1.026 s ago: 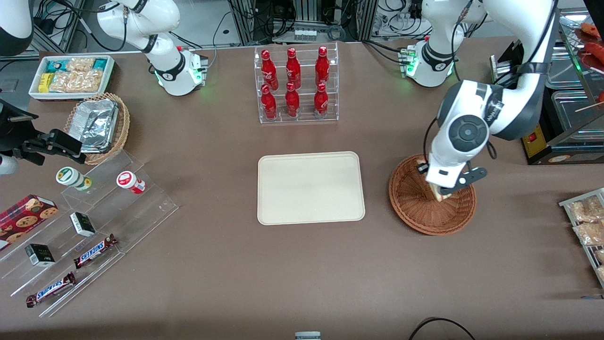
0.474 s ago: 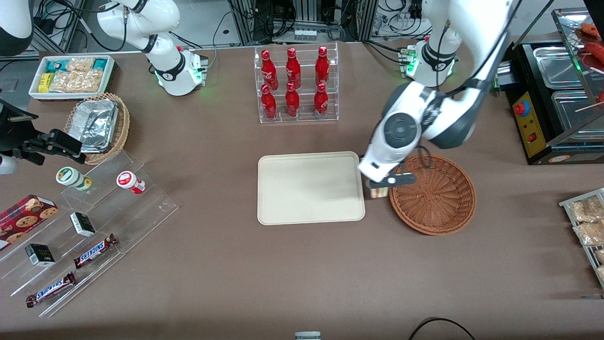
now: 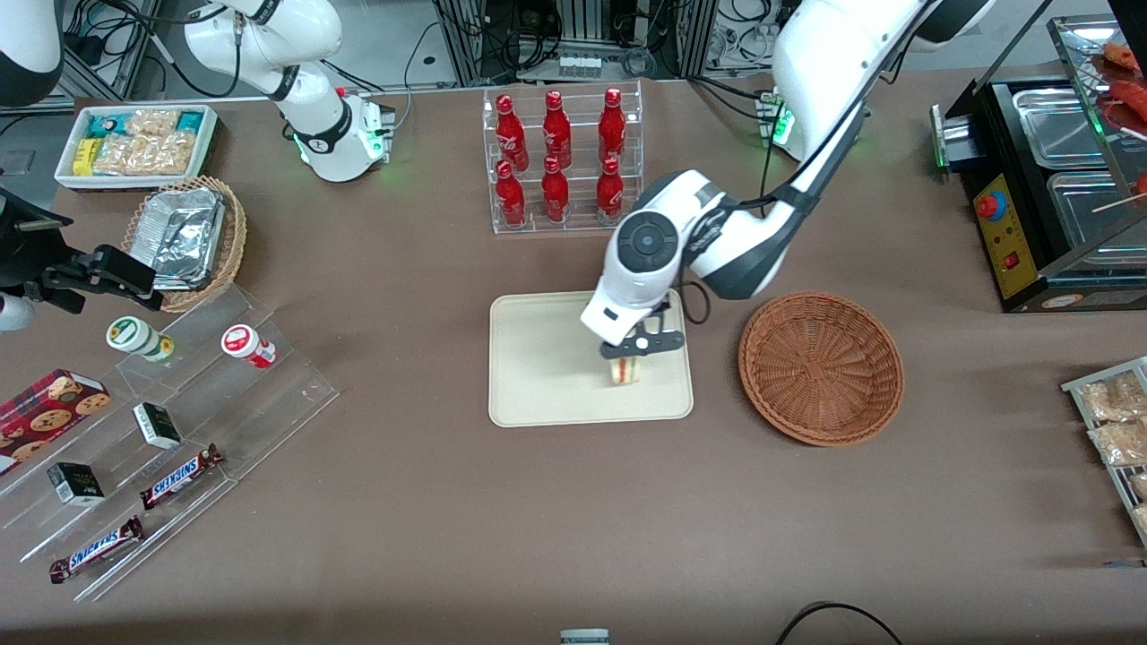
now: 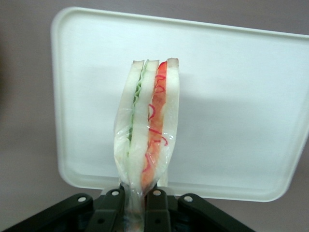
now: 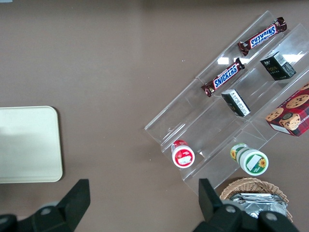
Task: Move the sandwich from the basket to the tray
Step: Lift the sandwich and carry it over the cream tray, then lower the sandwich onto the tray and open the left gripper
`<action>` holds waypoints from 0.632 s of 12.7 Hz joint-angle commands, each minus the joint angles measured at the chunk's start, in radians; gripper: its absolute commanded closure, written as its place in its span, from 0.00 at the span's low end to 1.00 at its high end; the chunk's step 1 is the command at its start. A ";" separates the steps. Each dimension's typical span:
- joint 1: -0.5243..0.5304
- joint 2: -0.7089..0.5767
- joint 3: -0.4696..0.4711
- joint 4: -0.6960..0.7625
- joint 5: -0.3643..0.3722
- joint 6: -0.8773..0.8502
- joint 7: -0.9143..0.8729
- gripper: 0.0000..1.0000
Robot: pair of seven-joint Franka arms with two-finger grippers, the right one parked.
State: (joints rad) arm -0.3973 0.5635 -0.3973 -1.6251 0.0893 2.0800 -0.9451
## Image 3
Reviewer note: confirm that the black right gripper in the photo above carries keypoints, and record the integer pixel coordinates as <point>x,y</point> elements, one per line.
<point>20,258</point>

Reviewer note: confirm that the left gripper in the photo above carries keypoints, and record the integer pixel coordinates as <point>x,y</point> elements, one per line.
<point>663,306</point>

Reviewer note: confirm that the triangular sandwich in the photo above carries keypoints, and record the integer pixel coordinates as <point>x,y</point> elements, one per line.
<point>625,372</point>

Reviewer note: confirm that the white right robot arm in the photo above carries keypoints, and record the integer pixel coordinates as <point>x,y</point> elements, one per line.
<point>314,98</point>

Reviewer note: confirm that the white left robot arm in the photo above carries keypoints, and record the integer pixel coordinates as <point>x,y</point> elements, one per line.
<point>833,63</point>

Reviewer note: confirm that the cream rectangular tray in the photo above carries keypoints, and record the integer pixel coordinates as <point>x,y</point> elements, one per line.
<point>538,376</point>

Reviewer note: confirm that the light wicker basket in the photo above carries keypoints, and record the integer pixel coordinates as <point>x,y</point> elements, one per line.
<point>231,242</point>

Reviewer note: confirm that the brown wicker basket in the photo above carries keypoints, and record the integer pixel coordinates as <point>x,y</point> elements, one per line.
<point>820,367</point>

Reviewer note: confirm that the green lid sunflower jar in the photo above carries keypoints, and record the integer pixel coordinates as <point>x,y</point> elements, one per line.
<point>139,339</point>

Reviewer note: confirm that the silver foil container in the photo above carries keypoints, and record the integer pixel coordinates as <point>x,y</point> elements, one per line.
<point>184,237</point>

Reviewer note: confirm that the white plastic snack bin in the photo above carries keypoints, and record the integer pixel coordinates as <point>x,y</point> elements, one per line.
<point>134,183</point>

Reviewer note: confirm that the yellow snack packet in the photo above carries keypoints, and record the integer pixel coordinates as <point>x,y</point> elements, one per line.
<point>85,155</point>

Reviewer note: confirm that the clear cracker packet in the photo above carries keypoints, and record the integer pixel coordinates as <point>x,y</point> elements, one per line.
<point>154,121</point>
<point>125,157</point>
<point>175,152</point>

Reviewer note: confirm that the red tartan cookie box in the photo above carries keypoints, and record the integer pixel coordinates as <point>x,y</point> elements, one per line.
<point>45,412</point>

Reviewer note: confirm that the teal snack packet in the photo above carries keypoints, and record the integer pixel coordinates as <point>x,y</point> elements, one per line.
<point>191,121</point>
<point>106,125</point>

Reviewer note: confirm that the red cola bottle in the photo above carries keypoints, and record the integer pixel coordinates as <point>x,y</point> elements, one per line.
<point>612,121</point>
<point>556,193</point>
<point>511,197</point>
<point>509,130</point>
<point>609,193</point>
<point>556,125</point>

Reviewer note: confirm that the small black carton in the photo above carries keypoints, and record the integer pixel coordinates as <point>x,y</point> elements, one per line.
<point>157,425</point>
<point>76,484</point>

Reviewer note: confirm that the red lid white jar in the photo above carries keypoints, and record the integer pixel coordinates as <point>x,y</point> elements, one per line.
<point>246,345</point>

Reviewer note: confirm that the Snickers chocolate bar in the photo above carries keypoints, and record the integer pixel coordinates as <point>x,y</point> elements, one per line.
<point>179,475</point>
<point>94,548</point>

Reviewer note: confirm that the clear acrylic stepped stand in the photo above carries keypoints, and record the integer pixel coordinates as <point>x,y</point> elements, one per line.
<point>269,403</point>

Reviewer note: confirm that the clear acrylic bottle rack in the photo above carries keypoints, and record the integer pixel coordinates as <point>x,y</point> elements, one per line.
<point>582,134</point>

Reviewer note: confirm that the white power strip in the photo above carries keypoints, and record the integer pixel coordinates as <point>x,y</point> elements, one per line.
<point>581,66</point>

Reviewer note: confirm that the black hot food appliance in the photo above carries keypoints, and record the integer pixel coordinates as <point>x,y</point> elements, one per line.
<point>995,260</point>

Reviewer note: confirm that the red emergency stop button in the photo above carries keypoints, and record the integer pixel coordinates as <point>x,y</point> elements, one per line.
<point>990,206</point>

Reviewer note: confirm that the steel food pan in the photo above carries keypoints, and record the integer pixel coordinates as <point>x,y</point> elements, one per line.
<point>1093,210</point>
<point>1057,125</point>

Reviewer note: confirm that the clear nut snack packet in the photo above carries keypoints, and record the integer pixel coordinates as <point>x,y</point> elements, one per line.
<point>1120,442</point>
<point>1140,485</point>
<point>1142,518</point>
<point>1109,400</point>

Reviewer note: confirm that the metal snack rack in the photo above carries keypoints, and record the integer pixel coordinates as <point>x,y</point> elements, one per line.
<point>1116,484</point>

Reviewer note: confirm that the wooden skewer stick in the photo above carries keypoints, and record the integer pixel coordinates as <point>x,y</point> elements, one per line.
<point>1120,202</point>

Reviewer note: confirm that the aluminium frame rack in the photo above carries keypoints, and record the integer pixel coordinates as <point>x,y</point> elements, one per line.
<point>466,45</point>

